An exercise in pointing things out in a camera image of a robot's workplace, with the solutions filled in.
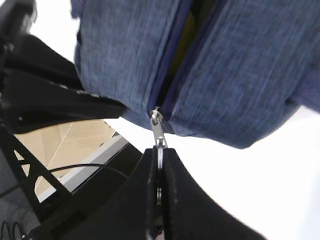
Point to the navy blue lunch bag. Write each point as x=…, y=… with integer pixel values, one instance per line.
x=251, y=64

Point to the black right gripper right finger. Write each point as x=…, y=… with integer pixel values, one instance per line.
x=189, y=213

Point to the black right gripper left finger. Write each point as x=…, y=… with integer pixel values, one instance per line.
x=113, y=205

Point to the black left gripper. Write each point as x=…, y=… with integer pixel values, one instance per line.
x=28, y=100

